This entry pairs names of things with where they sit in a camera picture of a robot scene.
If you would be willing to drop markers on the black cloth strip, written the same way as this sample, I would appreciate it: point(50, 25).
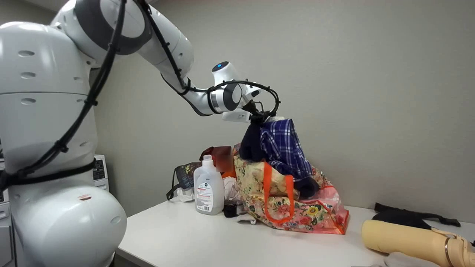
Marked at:
point(401, 215)

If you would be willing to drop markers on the white detergent jug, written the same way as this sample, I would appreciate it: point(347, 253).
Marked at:
point(208, 187)

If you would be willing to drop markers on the beige rolled cylinder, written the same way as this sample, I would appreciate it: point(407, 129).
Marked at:
point(405, 238)

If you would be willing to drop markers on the black tote bag colourful text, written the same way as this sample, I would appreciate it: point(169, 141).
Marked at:
point(184, 175)

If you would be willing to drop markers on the blue plaid shirt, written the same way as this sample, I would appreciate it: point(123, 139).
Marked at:
point(283, 148)

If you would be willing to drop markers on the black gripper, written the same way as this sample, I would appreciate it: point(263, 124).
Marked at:
point(255, 112)

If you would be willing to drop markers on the small black object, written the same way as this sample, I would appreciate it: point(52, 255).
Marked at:
point(228, 207)

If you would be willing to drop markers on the white crumpled cloth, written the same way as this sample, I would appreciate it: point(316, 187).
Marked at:
point(230, 187)

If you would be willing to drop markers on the dark navy garment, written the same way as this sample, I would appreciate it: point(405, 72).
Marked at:
point(307, 187)

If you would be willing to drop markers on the red paper bag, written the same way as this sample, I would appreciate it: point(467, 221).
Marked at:
point(217, 155)

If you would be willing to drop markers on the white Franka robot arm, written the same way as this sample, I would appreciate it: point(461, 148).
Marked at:
point(49, 148)

